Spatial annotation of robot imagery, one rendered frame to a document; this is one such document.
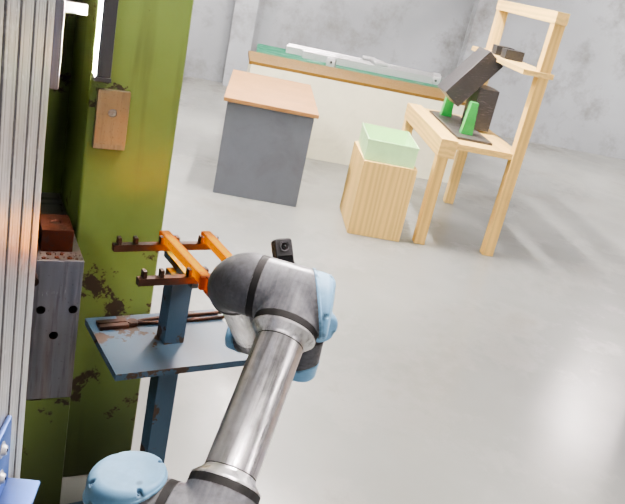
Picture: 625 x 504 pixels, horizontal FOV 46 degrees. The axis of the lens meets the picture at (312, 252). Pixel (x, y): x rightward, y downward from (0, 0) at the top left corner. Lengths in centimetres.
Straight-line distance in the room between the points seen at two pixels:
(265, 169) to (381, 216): 98
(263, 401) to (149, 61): 125
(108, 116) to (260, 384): 117
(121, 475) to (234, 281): 37
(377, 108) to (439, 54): 369
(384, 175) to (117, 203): 336
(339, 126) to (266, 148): 180
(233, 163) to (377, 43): 538
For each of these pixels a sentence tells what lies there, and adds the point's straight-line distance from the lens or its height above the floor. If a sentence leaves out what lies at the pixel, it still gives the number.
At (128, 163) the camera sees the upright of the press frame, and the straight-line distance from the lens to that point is 225.
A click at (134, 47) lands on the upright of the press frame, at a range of 218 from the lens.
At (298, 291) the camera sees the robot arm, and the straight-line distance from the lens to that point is 127.
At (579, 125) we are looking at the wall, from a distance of 1189.
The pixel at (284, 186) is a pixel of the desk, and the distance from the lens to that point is 579.
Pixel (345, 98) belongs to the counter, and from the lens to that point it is 733.
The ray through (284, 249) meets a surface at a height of 116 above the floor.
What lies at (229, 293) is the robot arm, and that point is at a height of 123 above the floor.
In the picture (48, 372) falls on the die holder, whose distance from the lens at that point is 228.
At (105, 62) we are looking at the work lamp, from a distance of 213.
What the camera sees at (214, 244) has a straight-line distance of 210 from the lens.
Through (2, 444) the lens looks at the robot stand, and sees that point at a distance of 85.
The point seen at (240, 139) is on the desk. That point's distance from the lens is 570.
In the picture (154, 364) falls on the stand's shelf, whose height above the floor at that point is 74.
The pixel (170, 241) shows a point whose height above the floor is 101.
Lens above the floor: 179
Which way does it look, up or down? 21 degrees down
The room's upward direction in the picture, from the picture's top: 12 degrees clockwise
